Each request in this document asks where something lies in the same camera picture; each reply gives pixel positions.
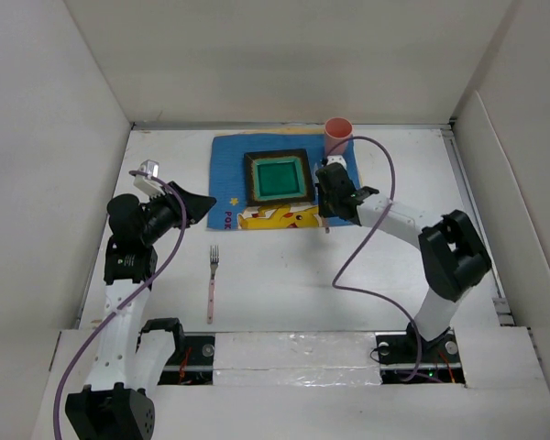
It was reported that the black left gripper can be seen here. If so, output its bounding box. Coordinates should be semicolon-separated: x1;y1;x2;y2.
139;181;215;245

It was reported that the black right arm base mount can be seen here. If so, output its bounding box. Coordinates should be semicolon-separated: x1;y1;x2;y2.
369;330;466;385

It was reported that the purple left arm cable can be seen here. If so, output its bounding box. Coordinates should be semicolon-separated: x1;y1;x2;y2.
53;170;187;440

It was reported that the pink plastic cup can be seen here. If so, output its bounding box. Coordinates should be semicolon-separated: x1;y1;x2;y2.
324;117;353;156

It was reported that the green square plate dark rim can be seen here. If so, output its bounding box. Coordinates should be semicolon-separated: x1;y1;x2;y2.
243;148;315;206

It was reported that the pink handled fork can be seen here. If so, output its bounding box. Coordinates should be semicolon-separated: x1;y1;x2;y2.
206;245;219;325

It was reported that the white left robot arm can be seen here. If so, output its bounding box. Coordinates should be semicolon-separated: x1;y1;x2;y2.
53;179;216;439

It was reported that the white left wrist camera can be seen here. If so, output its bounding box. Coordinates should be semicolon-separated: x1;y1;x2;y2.
133;159;165;198

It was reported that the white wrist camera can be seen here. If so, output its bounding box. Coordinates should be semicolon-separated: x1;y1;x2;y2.
133;159;165;198
323;155;347;169

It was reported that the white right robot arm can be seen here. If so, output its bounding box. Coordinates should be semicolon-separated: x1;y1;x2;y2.
315;163;492;361

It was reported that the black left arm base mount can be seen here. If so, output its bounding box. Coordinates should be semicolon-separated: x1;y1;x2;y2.
159;334;215;386

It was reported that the blue Pikachu placemat cloth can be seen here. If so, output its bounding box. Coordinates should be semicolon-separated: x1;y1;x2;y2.
208;133;325;230

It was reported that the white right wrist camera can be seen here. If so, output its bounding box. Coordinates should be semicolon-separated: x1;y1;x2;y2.
323;155;347;169

